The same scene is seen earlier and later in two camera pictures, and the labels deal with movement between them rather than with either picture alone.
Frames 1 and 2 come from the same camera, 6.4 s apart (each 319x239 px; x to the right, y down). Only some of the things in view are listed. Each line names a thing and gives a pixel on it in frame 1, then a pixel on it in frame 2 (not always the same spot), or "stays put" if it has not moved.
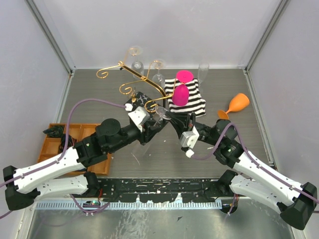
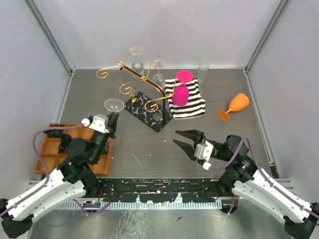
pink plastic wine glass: (181, 92) stays put
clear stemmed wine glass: (159, 78) stays put
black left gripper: (149, 130) → (112, 124)
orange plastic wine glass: (239, 103) stays put
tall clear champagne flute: (203, 69) stays put
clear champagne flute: (162, 112) → (113, 105)
